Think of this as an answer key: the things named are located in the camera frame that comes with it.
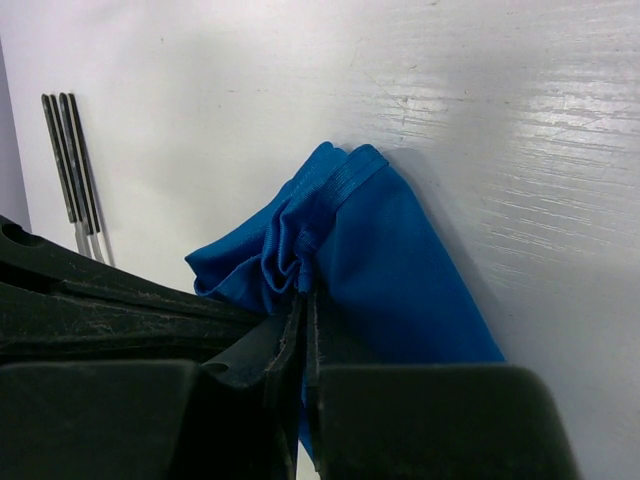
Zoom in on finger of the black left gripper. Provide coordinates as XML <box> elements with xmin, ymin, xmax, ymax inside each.
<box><xmin>1</xmin><ymin>218</ymin><xmax>275</xmax><ymax>368</ymax></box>

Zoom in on silver knife black handle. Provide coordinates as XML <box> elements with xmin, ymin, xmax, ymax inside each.
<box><xmin>41</xmin><ymin>94</ymin><xmax>93</xmax><ymax>258</ymax></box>

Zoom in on silver fork black handle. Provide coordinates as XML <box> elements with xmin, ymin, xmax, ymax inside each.
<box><xmin>58</xmin><ymin>93</ymin><xmax>115</xmax><ymax>267</ymax></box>

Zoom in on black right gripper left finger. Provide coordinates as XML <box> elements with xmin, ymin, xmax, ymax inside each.
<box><xmin>1</xmin><ymin>298</ymin><xmax>305</xmax><ymax>479</ymax></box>

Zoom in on blue satin napkin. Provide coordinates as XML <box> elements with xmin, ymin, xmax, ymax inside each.
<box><xmin>183</xmin><ymin>142</ymin><xmax>507</xmax><ymax>466</ymax></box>

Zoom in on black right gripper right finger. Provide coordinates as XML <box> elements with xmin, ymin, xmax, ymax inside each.
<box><xmin>306</xmin><ymin>290</ymin><xmax>579</xmax><ymax>479</ymax></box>

